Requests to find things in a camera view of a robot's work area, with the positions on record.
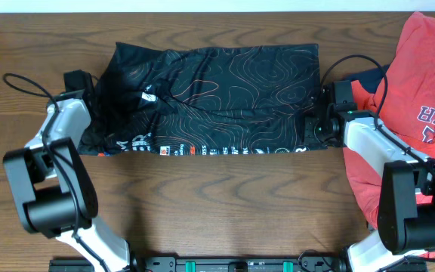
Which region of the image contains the black orange-patterned jersey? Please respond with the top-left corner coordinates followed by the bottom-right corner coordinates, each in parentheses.
top-left (78, 43), bottom-right (319, 156)

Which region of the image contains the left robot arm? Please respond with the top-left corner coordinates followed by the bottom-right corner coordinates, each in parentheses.
top-left (3, 87), bottom-right (132, 271)

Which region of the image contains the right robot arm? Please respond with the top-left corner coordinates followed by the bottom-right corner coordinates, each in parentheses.
top-left (298, 81), bottom-right (435, 271)

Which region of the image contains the navy blue garment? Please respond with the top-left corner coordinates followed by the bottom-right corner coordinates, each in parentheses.
top-left (343, 68), bottom-right (384, 94)

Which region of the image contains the red t-shirt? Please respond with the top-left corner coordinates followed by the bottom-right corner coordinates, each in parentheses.
top-left (342, 11), bottom-right (435, 260)

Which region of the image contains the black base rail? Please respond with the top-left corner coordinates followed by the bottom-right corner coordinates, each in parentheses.
top-left (48, 255), bottom-right (428, 272)

